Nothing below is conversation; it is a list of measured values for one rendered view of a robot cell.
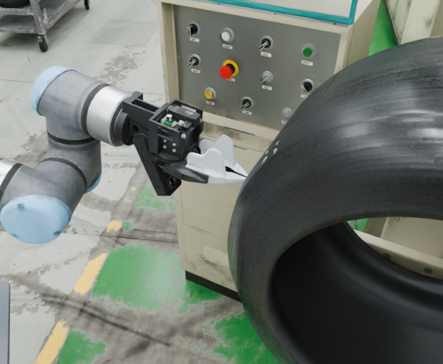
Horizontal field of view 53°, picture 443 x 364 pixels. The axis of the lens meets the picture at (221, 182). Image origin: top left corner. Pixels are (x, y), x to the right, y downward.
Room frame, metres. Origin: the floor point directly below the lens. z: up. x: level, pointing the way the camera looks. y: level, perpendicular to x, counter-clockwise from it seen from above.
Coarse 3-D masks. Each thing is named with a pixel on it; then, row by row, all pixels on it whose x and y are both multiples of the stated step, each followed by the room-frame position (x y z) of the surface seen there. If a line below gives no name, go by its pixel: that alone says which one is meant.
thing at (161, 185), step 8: (144, 136) 0.57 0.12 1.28; (136, 144) 0.57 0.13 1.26; (144, 144) 0.57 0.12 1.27; (144, 152) 0.57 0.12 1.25; (144, 160) 0.57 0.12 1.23; (152, 160) 0.56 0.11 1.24; (152, 168) 0.56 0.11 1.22; (160, 168) 0.56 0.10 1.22; (152, 176) 0.56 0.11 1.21; (160, 176) 0.56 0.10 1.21; (168, 176) 0.57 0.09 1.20; (152, 184) 0.56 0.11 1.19; (160, 184) 0.55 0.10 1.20; (168, 184) 0.56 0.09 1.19; (176, 184) 0.57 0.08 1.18; (160, 192) 0.55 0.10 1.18; (168, 192) 0.55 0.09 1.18
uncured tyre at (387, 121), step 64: (384, 64) 0.49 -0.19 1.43; (320, 128) 0.40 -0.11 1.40; (384, 128) 0.36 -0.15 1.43; (256, 192) 0.41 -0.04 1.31; (320, 192) 0.35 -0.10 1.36; (384, 192) 0.32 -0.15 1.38; (256, 256) 0.38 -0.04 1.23; (320, 256) 0.58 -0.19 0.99; (384, 256) 0.58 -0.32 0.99; (256, 320) 0.37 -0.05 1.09; (320, 320) 0.46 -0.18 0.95; (384, 320) 0.49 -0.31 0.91
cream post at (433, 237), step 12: (384, 228) 0.67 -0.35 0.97; (396, 228) 0.65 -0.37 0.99; (408, 228) 0.64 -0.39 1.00; (420, 228) 0.64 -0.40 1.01; (432, 228) 0.63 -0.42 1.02; (396, 240) 0.65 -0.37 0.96; (408, 240) 0.64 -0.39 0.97; (420, 240) 0.63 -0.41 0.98; (432, 240) 0.62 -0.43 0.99; (432, 252) 0.62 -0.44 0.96
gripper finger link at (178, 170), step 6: (180, 162) 0.53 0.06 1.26; (186, 162) 0.53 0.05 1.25; (168, 168) 0.53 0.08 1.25; (174, 168) 0.52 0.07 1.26; (180, 168) 0.52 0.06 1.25; (186, 168) 0.52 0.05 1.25; (174, 174) 0.52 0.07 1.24; (180, 174) 0.51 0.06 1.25; (186, 174) 0.51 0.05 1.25; (192, 174) 0.52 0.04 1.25; (198, 174) 0.51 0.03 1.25; (204, 174) 0.51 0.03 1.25; (186, 180) 0.51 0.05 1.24; (192, 180) 0.51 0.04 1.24; (198, 180) 0.51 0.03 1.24; (204, 180) 0.51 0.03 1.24
